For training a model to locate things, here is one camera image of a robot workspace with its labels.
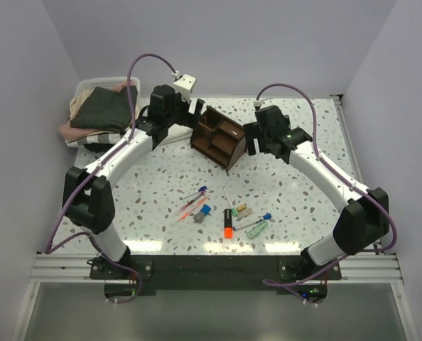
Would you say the white blue cap pen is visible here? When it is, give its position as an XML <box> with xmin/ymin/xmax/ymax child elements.
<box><xmin>233</xmin><ymin>219</ymin><xmax>263</xmax><ymax>231</ymax></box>

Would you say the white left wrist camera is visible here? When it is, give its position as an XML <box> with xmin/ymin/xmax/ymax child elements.
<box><xmin>172</xmin><ymin>71</ymin><xmax>197</xmax><ymax>102</ymax></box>

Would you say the brown wooden desk organizer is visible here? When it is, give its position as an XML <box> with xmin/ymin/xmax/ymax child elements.
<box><xmin>190</xmin><ymin>106</ymin><xmax>247</xmax><ymax>171</ymax></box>

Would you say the blue cap ballpoint pen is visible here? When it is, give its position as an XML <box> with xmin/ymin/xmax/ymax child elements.
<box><xmin>180</xmin><ymin>185</ymin><xmax>207</xmax><ymax>200</ymax></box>

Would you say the cream folded cloth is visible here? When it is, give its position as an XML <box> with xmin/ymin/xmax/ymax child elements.
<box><xmin>69</xmin><ymin>88</ymin><xmax>94</xmax><ymax>120</ymax></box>

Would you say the white folded towel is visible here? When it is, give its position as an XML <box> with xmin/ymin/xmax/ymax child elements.
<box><xmin>161</xmin><ymin>124</ymin><xmax>193</xmax><ymax>145</ymax></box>

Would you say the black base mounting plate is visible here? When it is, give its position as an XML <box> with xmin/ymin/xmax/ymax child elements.
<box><xmin>87</xmin><ymin>255</ymin><xmax>342</xmax><ymax>299</ymax></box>

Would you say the blue cap white marker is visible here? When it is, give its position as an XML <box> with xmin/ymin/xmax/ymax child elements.
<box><xmin>255</xmin><ymin>213</ymin><xmax>271</xmax><ymax>223</ymax></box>

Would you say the blue grey pencil sharpener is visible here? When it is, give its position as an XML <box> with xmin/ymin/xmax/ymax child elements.
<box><xmin>193</xmin><ymin>205</ymin><xmax>211</xmax><ymax>224</ymax></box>

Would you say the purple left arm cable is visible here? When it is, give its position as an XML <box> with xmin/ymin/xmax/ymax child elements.
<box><xmin>45</xmin><ymin>53</ymin><xmax>178</xmax><ymax>306</ymax></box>

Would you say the white plastic laundry basket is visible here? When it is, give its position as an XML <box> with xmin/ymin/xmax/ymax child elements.
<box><xmin>75</xmin><ymin>76</ymin><xmax>126</xmax><ymax>96</ymax></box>

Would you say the aluminium front rail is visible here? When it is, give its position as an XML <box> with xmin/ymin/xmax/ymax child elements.
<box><xmin>28</xmin><ymin>254</ymin><xmax>404</xmax><ymax>284</ymax></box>

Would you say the green transparent utility knife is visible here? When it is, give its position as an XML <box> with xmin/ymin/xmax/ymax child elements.
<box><xmin>246</xmin><ymin>220</ymin><xmax>268</xmax><ymax>239</ymax></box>

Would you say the red gel pen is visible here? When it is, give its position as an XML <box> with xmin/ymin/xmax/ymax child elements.
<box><xmin>176</xmin><ymin>190</ymin><xmax>207</xmax><ymax>215</ymax></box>

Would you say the pink folded cloth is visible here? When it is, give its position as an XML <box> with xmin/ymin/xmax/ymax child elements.
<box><xmin>58</xmin><ymin>122</ymin><xmax>94</xmax><ymax>141</ymax></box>

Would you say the beige eraser block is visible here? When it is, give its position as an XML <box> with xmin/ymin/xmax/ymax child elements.
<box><xmin>237</xmin><ymin>207</ymin><xmax>252</xmax><ymax>218</ymax></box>

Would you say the orange black highlighter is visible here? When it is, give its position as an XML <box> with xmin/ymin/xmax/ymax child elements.
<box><xmin>224</xmin><ymin>209</ymin><xmax>233</xmax><ymax>239</ymax></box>

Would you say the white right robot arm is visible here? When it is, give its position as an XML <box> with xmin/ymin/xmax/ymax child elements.
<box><xmin>244</xmin><ymin>105</ymin><xmax>389</xmax><ymax>279</ymax></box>

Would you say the dark green folded cloth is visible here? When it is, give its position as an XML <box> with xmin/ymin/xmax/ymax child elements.
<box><xmin>70</xmin><ymin>86</ymin><xmax>132</xmax><ymax>133</ymax></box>

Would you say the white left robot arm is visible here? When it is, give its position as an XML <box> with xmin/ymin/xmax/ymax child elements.
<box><xmin>63</xmin><ymin>78</ymin><xmax>203</xmax><ymax>278</ymax></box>

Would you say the striped folded cloth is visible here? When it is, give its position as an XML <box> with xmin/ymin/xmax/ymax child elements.
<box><xmin>66</xmin><ymin>132</ymin><xmax>124</xmax><ymax>148</ymax></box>

